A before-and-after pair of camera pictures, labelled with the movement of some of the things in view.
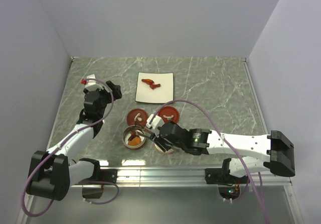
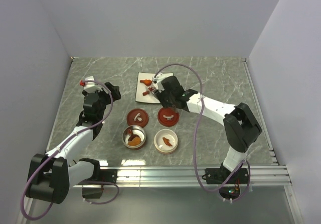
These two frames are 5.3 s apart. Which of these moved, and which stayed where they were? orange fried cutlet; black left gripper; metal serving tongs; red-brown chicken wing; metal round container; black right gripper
Moved: metal serving tongs; black right gripper
Stayed: metal round container; red-brown chicken wing; orange fried cutlet; black left gripper
